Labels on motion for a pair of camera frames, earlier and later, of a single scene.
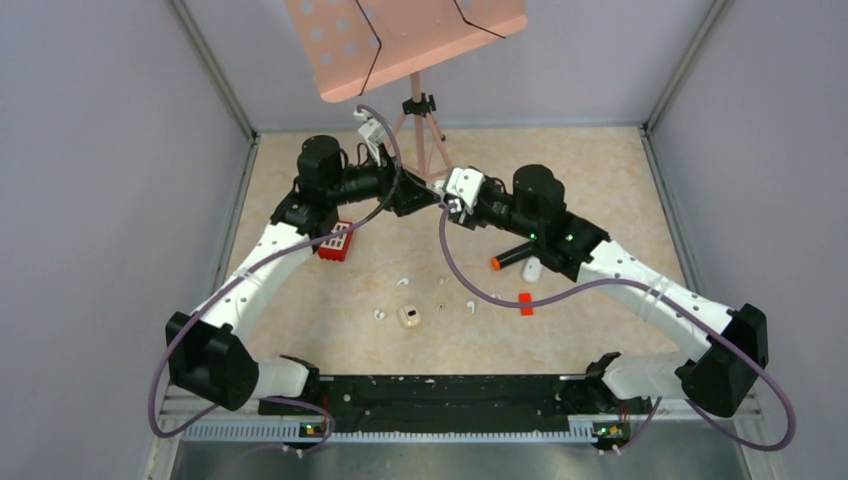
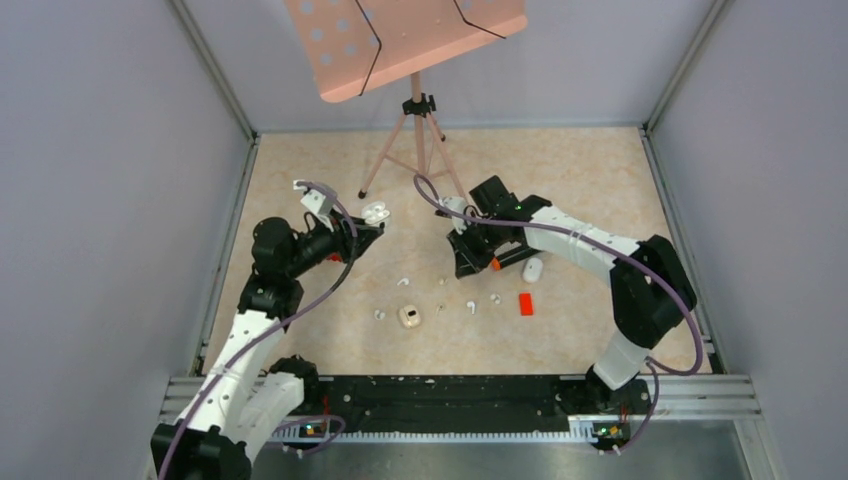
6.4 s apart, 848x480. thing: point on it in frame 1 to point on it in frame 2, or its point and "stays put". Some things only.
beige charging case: [409, 316] stays put
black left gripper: [402, 191] to [354, 246]
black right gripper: [469, 218] to [468, 261]
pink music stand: [355, 46] stays put
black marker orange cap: [515, 255] stays put
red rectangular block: [525, 298] stays put
